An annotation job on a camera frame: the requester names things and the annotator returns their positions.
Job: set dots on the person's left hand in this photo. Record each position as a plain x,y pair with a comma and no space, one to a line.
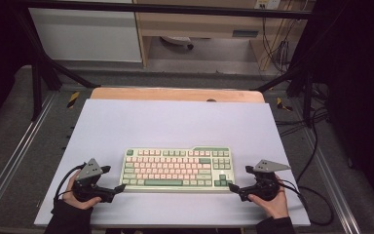
69,196

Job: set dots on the white chair base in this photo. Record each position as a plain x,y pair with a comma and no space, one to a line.
177,40

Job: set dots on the green and cream keyboard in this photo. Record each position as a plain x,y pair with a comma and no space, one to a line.
175,169

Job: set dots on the white cabinet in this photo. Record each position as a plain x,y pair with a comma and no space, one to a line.
84,35

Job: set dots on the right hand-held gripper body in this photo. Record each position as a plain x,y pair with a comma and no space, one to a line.
263,188

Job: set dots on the black metal frame bar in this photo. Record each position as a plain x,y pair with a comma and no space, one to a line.
175,8

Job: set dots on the aluminium floor rail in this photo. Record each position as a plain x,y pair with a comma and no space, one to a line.
331,182
13,162

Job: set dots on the person's right hand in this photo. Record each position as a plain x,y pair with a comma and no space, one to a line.
277,206

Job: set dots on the light wooden desk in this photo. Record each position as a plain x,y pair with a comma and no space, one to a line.
201,24

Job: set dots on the yellow and black tape strip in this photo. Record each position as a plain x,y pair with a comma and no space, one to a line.
73,99
283,104

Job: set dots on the wooden table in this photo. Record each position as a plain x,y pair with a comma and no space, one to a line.
175,95

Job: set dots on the white power strip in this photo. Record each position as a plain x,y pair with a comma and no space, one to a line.
268,4

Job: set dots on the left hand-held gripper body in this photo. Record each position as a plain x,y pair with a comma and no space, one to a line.
89,170

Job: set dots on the black metal stand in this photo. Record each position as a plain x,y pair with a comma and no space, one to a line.
36,84
306,91

